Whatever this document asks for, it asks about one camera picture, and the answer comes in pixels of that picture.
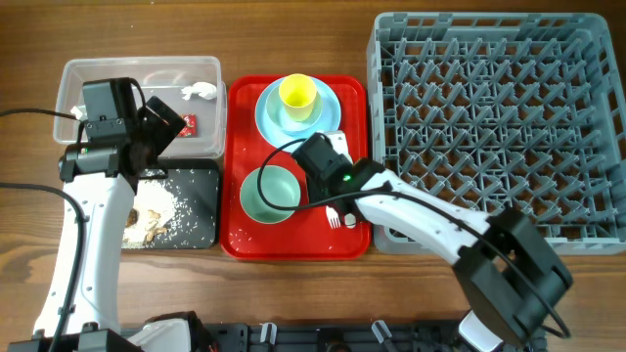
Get black waste tray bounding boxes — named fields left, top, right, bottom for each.
left=119, top=157, right=221, bottom=250

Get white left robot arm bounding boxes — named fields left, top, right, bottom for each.
left=9, top=97, right=211, bottom=351

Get light blue plate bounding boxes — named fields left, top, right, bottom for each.
left=254, top=77, right=342, bottom=148

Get clear plastic bin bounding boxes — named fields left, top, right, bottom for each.
left=56, top=56, right=227, bottom=158

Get red plastic tray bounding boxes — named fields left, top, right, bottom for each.
left=219, top=75, right=372, bottom=260

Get white tissue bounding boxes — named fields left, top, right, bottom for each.
left=181, top=81, right=217, bottom=101

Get white plastic fork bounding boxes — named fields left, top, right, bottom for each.
left=326, top=206, right=341, bottom=229

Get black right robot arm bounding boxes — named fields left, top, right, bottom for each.
left=300, top=154, right=573, bottom=351

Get yellow plastic cup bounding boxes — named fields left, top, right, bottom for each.
left=279, top=73, right=317, bottom=121

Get green bowl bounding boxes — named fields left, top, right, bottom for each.
left=240, top=165, right=301, bottom=224

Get white plastic spoon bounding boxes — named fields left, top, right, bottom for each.
left=344, top=213, right=357, bottom=229

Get grey dishwasher rack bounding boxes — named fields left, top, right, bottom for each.
left=366, top=12, right=625, bottom=255

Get red snack wrapper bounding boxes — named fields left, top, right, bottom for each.
left=178, top=114, right=198, bottom=138

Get rice and food scraps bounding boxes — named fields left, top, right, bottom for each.
left=120, top=170, right=216, bottom=249

